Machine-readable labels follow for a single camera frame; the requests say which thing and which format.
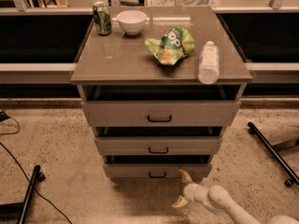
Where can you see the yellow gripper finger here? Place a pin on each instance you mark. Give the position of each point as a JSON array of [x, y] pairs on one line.
[[186, 178], [182, 201]]

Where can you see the grey top drawer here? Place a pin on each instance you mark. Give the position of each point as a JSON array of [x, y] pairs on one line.
[[161, 105]]

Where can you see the black stand leg left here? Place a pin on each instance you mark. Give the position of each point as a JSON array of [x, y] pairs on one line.
[[20, 210]]

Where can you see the clear plastic bottle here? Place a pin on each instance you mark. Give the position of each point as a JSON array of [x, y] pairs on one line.
[[208, 71]]

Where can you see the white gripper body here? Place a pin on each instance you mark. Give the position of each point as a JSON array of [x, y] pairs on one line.
[[191, 192]]

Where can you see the grey drawer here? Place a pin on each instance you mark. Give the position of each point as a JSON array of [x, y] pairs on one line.
[[158, 140], [161, 105], [157, 166]]

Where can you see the grey bottom drawer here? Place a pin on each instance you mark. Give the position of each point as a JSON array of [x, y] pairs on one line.
[[157, 166]]

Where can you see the green crumpled chip bag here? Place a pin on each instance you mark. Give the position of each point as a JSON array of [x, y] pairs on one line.
[[176, 44]]

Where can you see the grey middle drawer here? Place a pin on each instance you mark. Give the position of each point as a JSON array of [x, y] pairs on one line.
[[158, 140]]

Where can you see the black stand leg right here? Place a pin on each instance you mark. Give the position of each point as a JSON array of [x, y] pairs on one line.
[[275, 151]]

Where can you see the white bowl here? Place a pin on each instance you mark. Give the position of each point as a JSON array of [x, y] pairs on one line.
[[131, 21]]

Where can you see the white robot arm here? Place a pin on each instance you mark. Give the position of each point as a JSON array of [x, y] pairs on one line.
[[215, 199]]

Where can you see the metal railing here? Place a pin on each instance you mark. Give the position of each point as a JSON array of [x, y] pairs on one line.
[[60, 72]]

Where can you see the grey drawer cabinet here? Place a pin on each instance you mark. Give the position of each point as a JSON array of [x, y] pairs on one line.
[[120, 59]]

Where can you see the black stand leg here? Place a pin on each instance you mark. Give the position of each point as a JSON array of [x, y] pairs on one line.
[[20, 210], [275, 151]]

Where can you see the green soda can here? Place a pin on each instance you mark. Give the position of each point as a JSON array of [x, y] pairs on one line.
[[102, 18]]

